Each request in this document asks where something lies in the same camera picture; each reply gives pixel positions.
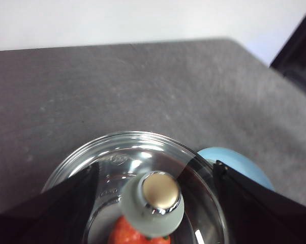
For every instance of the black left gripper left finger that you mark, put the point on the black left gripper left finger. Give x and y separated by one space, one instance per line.
41 218

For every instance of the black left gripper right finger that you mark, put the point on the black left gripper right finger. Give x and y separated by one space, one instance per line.
264 216

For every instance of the orange toy pumpkin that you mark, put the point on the orange toy pumpkin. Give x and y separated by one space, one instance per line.
125 232

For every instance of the glass lid with grey knob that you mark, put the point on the glass lid with grey knob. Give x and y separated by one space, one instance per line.
153 216

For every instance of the blue round plate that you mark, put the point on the blue round plate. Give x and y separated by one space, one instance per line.
239 165

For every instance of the black metal stand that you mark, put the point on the black metal stand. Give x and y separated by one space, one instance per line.
299 56

